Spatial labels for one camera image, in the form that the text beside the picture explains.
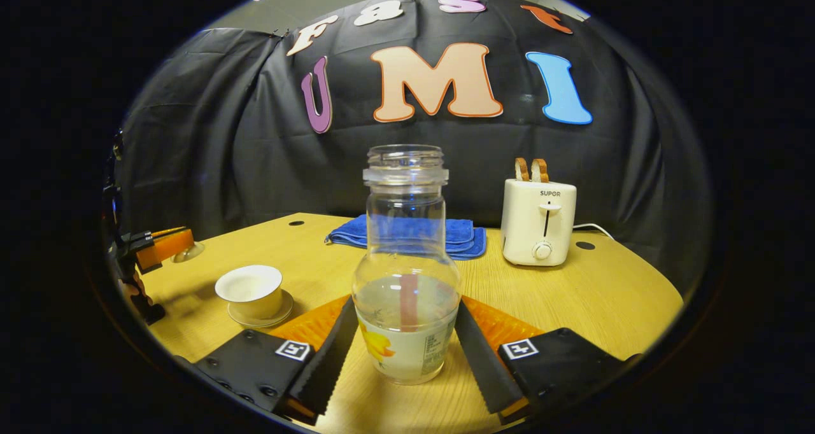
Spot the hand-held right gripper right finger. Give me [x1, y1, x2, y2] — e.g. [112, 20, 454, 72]
[455, 296, 641, 425]

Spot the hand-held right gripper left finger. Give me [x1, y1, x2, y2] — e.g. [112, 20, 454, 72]
[191, 296, 358, 425]

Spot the white teacup lid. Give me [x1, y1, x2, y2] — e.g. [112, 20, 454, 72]
[172, 240, 206, 263]

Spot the clear plastic water bottle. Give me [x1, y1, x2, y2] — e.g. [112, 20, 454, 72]
[352, 144, 462, 386]

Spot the white ceramic teacup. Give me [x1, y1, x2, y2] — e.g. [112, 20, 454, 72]
[215, 265, 283, 320]

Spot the white ceramic saucer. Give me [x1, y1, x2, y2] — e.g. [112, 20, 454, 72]
[227, 290, 295, 329]

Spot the folded blue towel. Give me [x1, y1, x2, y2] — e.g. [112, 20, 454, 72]
[325, 214, 488, 260]

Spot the black backdrop cloth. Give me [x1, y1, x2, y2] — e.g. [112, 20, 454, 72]
[118, 0, 714, 295]

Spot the white toaster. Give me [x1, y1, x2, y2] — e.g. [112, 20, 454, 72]
[500, 178, 578, 267]

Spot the white toaster cable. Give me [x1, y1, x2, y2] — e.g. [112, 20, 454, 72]
[572, 223, 615, 241]

